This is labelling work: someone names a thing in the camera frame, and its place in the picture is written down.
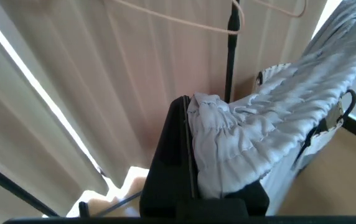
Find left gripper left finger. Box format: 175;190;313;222
139;95;201;218

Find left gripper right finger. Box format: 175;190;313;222
224;180;270;217

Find pale grey shorts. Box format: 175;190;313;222
187;0;356;215

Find white laundry basket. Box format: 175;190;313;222
255;62;356;175

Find black clothes rack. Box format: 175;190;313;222
0;0;241;218

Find pink clothes hanger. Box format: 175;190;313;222
112;0;246;35

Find beige curtain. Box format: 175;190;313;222
0;0;328;218

